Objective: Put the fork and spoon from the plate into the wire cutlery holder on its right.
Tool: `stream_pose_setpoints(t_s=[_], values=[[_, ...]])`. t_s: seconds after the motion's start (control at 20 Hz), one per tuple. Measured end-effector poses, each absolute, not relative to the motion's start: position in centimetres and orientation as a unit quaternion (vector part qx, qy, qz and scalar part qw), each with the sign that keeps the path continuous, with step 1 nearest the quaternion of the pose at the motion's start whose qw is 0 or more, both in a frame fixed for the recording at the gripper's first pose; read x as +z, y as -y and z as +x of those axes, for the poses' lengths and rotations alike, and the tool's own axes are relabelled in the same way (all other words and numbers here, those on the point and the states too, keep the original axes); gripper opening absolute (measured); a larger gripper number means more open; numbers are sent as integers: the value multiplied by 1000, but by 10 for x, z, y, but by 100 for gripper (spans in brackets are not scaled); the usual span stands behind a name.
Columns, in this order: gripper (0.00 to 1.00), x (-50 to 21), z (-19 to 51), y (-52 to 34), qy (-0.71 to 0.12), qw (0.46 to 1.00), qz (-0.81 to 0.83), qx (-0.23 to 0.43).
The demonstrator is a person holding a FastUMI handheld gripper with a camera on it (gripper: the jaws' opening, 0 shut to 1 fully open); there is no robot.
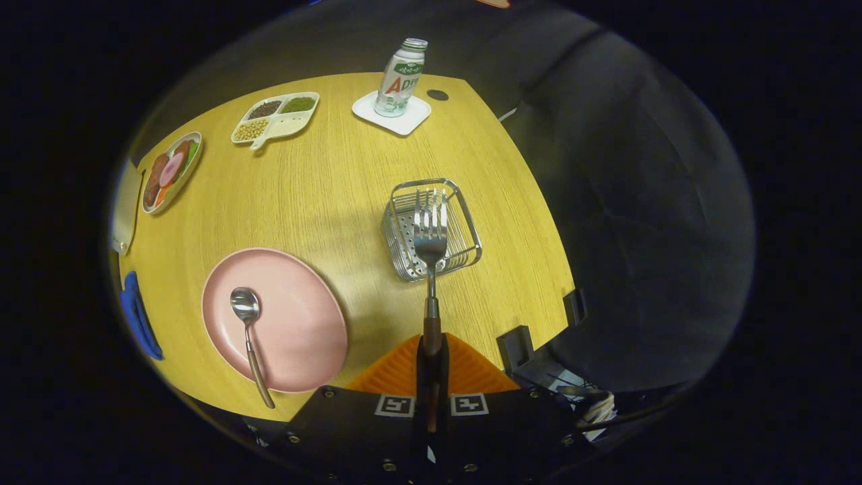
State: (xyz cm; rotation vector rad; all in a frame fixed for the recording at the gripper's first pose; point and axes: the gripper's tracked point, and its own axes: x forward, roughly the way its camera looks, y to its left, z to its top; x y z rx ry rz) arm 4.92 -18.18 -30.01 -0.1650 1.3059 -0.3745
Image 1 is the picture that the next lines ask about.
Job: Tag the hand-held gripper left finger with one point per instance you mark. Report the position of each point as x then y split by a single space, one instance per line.
350 431

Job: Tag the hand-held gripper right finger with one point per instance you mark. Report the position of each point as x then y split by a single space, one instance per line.
505 431

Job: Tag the black table clamp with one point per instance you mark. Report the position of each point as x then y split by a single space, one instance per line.
515 347
575 308

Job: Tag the pink round plate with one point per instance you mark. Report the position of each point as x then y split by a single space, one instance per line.
296 323

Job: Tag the blue cloth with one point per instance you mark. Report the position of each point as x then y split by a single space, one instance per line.
138 316

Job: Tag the white square coaster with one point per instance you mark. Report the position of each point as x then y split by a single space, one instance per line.
407 121

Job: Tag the white toaster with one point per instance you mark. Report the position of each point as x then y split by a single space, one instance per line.
126 209

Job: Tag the divided tray of beans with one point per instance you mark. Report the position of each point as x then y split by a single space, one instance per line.
286 121

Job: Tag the oval plate of food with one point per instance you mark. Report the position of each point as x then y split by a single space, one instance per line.
168 172

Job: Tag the white drink bottle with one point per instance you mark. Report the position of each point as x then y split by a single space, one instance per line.
401 74

